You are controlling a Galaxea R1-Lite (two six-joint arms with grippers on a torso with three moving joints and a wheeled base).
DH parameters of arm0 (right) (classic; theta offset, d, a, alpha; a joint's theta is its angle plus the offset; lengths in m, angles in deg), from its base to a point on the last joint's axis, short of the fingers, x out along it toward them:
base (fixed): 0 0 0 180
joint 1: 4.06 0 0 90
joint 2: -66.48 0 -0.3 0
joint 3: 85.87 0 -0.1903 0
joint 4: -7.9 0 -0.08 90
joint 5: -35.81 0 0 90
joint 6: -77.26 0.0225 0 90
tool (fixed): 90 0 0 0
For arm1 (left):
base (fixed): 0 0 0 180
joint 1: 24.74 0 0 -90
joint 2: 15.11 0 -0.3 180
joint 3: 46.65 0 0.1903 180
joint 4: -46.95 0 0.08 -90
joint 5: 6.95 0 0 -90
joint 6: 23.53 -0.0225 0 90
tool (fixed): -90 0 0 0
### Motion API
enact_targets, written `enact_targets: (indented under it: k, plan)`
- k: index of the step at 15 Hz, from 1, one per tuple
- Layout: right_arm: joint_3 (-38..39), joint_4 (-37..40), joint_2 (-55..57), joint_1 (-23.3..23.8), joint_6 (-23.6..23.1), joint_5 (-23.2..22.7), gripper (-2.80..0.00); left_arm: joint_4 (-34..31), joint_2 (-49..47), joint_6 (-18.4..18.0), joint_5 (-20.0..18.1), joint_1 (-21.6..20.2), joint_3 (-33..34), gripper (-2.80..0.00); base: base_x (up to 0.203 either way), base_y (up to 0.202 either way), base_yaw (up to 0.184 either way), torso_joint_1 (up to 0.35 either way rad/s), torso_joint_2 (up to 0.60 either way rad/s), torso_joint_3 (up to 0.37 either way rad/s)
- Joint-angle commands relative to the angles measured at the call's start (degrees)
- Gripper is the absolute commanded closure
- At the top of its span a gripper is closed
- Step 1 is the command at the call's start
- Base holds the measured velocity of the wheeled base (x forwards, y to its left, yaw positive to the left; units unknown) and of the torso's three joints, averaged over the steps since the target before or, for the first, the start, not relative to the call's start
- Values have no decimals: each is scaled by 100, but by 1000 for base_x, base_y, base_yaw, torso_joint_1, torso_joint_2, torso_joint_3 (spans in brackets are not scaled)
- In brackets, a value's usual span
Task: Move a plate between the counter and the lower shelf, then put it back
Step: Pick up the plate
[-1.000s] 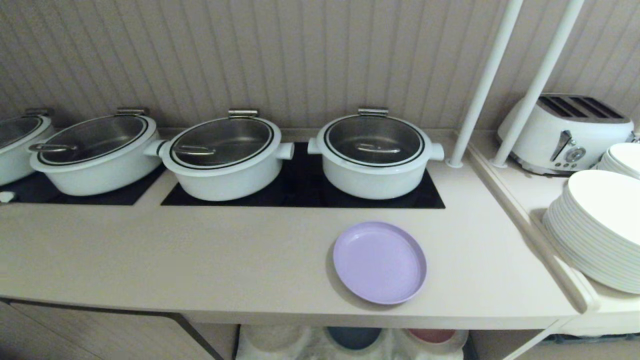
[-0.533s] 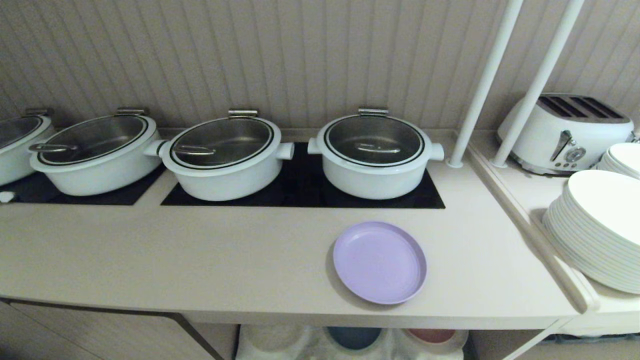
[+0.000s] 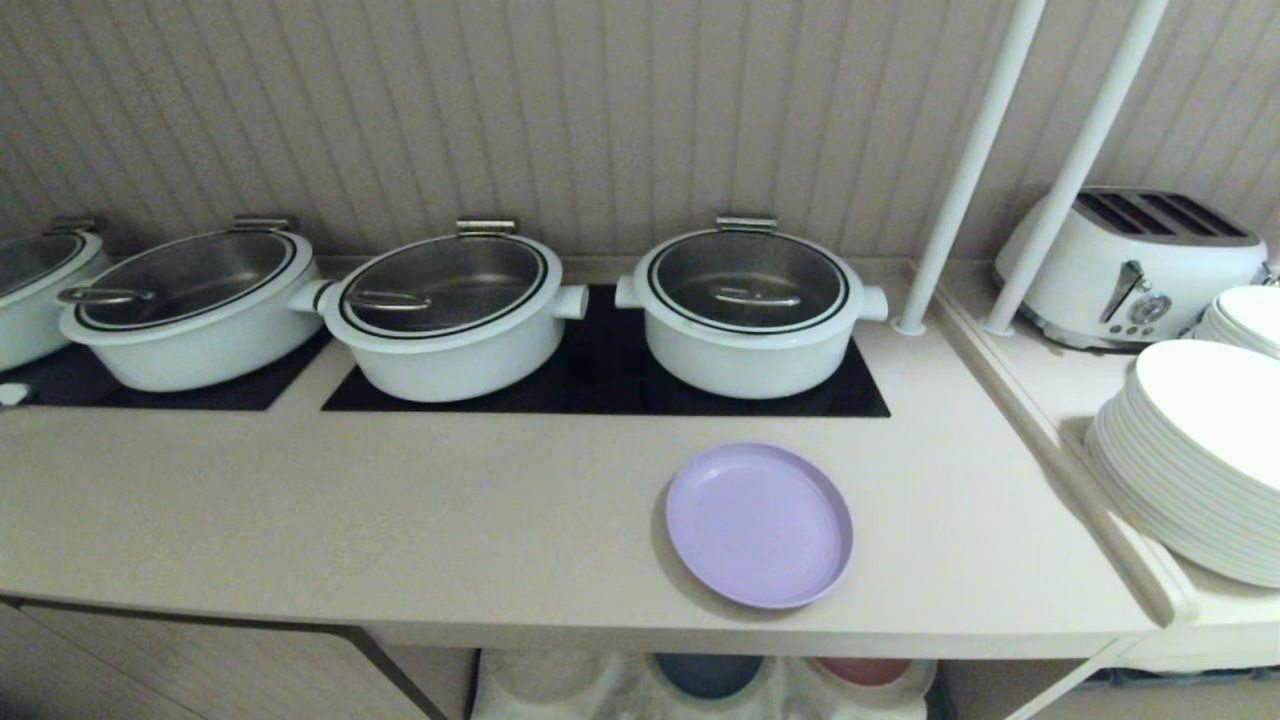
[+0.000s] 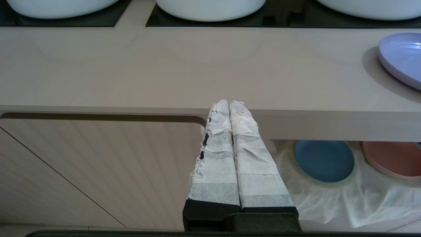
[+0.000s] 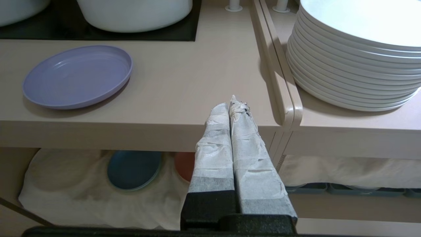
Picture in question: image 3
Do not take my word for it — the white bowl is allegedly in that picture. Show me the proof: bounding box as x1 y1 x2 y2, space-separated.
490 650 613 703

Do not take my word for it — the white support pole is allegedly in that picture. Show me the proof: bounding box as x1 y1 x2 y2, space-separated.
982 0 1169 337
893 0 1047 337

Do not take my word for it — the white toaster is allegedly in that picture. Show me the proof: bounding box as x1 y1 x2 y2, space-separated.
993 186 1271 352

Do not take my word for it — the blue bowl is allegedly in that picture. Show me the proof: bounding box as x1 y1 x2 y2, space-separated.
655 654 763 700

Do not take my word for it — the stack of white plates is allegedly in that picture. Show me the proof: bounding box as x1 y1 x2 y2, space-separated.
1084 339 1280 589
1192 285 1280 361

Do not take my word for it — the white cooking pot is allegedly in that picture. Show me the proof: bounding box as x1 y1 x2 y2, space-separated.
288 219 590 404
614 216 890 401
58 214 326 393
0 217 113 373

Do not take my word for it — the glass pot lid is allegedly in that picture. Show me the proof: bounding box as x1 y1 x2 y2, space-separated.
0 231 89 300
57 229 299 333
340 234 550 339
649 229 850 336

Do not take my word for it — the lilac plastic plate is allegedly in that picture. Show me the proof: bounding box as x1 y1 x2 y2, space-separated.
665 442 855 611

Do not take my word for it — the black induction hob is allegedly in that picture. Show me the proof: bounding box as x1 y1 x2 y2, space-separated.
0 328 333 412
321 284 892 419

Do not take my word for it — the red bowl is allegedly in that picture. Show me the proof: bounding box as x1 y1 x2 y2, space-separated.
811 657 913 690

